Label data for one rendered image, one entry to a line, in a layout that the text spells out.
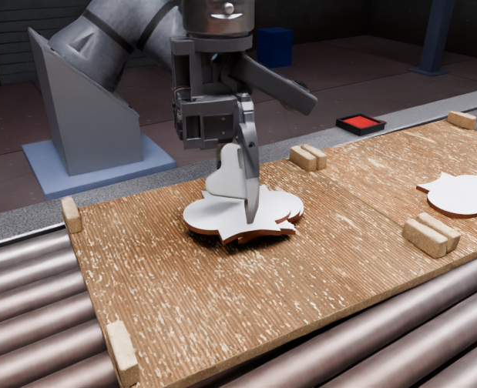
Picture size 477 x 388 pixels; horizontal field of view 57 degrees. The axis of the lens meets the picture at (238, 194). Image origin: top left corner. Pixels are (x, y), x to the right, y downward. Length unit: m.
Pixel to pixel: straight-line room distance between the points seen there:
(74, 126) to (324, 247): 0.54
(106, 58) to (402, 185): 0.59
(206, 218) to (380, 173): 0.34
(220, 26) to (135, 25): 0.48
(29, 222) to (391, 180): 0.57
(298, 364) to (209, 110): 0.27
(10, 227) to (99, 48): 0.38
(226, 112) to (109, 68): 0.47
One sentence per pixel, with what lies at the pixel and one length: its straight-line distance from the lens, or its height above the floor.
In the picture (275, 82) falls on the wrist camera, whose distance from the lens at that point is 0.51.
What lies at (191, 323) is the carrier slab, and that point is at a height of 0.94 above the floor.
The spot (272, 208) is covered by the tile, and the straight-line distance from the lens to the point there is 0.59.
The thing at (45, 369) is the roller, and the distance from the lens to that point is 0.51.
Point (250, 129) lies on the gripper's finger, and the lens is 0.48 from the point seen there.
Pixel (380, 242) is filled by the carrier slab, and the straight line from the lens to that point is 0.61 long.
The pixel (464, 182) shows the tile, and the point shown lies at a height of 0.94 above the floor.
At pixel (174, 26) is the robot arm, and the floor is 1.14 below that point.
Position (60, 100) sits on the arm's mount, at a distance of 0.89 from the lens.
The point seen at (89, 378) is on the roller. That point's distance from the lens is 0.48.
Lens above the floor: 1.28
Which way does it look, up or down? 30 degrees down
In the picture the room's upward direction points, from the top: straight up
